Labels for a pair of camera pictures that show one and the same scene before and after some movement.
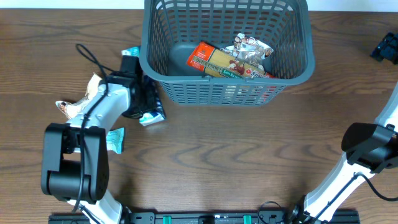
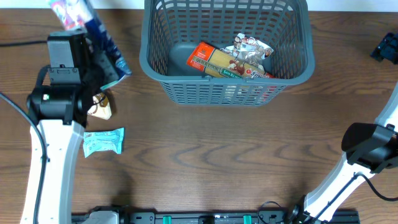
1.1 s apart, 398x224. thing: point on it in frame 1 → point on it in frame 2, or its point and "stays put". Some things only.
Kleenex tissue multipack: x=156 y=116 → x=81 y=14
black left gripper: x=152 y=99 → x=112 y=73
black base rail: x=199 y=218 stays put
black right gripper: x=385 y=48 stays put
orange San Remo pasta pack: x=217 y=61 stays put
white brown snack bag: x=248 y=48 stays put
